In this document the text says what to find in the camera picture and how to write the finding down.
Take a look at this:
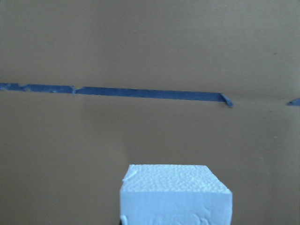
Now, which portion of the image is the light blue foam block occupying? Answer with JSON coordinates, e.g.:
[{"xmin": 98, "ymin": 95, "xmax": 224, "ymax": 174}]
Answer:
[{"xmin": 120, "ymin": 164, "xmax": 233, "ymax": 225}]

